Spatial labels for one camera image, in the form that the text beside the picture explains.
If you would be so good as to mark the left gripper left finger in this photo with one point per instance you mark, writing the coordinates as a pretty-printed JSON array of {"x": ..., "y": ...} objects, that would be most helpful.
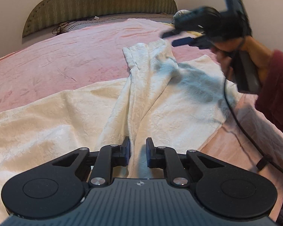
[{"x": 58, "y": 186}]

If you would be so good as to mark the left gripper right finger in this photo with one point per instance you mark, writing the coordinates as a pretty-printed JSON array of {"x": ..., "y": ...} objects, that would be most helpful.
[{"x": 221, "y": 188}]

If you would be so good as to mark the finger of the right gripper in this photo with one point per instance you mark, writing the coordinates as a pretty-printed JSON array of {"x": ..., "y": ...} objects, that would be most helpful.
[
  {"x": 171, "y": 33},
  {"x": 201, "y": 42}
]

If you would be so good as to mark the cream white pants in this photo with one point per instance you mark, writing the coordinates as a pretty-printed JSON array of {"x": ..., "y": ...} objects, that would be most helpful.
[{"x": 179, "y": 105}]

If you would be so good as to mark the person's right hand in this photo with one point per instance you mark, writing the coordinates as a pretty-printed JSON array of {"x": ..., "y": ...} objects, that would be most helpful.
[{"x": 260, "y": 55}]

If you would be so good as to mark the yellow fringed bedsheet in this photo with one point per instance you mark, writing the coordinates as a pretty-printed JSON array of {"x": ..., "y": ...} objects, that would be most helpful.
[{"x": 194, "y": 33}]

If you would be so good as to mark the patterned bundled cloth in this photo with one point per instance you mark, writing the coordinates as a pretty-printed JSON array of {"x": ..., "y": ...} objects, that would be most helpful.
[{"x": 180, "y": 13}]

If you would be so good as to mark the pink floral bed blanket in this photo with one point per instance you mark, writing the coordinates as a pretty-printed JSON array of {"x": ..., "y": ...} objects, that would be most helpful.
[{"x": 95, "y": 54}]

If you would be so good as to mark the green upholstered headboard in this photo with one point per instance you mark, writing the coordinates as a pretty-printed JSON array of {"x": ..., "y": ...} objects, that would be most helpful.
[{"x": 48, "y": 13}]

